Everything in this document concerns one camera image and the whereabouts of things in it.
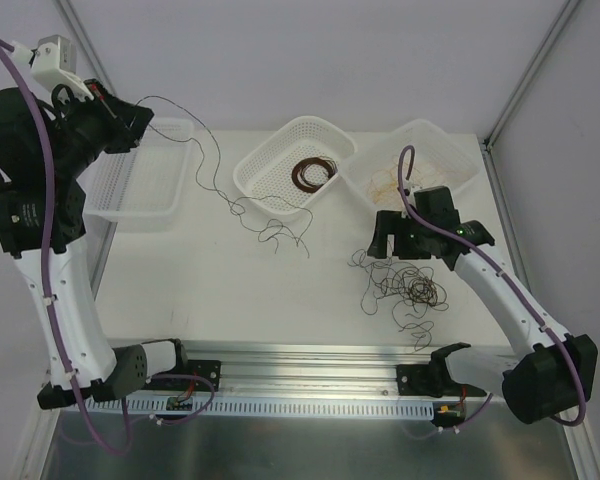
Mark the white basket left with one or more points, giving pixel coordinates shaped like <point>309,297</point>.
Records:
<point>140,190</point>

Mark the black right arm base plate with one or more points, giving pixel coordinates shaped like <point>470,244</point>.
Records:
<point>430,381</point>

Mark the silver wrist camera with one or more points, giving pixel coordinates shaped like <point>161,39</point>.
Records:
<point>51,64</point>
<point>409,189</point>

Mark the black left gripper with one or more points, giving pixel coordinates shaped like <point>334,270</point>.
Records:
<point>128,126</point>

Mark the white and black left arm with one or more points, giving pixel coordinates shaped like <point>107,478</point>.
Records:
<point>44,147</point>

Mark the small connector board right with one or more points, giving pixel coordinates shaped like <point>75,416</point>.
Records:
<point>452,411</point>

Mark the white basket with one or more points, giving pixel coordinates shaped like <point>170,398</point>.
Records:
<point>140,190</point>
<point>289,171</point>
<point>420,152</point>

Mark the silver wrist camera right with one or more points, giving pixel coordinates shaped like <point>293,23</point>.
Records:
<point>409,189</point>

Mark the brown yellow wire ball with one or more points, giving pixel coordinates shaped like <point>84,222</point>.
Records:
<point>410,291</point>

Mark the white slotted cable duct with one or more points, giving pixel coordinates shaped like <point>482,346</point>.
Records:
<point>283,407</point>

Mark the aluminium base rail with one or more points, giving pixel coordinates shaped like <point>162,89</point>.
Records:
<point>345,371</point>

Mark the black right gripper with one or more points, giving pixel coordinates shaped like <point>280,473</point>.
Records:
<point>389,234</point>

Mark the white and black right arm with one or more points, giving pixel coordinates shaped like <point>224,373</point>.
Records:
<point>553,371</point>

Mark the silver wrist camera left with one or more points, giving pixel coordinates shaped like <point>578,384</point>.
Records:
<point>51,64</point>

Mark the white basket middle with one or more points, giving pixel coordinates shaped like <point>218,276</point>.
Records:
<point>289,171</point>

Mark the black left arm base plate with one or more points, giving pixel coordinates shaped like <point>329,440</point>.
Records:
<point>208,369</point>

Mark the white basket right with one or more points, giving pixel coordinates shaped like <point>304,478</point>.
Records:
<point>420,152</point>

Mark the small green circuit board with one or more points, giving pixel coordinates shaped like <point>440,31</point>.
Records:
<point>180,404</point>

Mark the aluminium frame post right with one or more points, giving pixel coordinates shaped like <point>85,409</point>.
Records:
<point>540,56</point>

